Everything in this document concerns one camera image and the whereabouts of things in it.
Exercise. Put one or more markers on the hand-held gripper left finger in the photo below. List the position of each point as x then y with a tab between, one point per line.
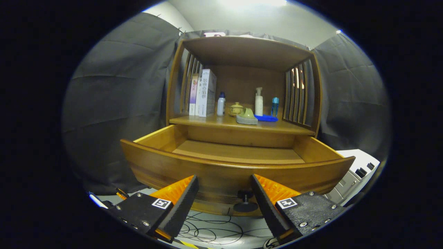
181	211

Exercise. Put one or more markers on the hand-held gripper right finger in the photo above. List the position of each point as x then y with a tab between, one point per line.
268	211

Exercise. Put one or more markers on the brown wooden drawer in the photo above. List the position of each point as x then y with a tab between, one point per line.
221	173

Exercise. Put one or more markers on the brown wooden countertop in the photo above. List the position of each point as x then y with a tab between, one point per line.
221	122

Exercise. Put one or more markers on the white drawer unit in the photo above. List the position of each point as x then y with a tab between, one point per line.
360	160

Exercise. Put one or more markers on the brown wooden cabinet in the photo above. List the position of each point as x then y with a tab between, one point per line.
249	52

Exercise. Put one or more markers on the yellow black floor tape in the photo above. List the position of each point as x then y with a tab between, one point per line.
188	244

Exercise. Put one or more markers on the white blue object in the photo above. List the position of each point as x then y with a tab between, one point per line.
97	200

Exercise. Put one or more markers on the blue folded cloth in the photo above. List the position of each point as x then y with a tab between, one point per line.
268	118

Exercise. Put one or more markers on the teal slim bottle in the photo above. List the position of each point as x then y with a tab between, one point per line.
274	108

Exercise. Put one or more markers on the white pump bottle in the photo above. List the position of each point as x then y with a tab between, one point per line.
259	105

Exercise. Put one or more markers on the yellow lidded teacup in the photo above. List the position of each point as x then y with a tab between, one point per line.
235	110

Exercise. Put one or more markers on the white bottle blue cap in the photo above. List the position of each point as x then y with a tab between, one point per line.
221	106

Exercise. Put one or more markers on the purple pink book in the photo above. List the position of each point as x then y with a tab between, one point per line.
193	95

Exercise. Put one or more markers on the white patterned box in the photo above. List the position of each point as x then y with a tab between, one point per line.
206	93

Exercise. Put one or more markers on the black backdrop cloth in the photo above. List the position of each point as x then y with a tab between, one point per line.
114	103

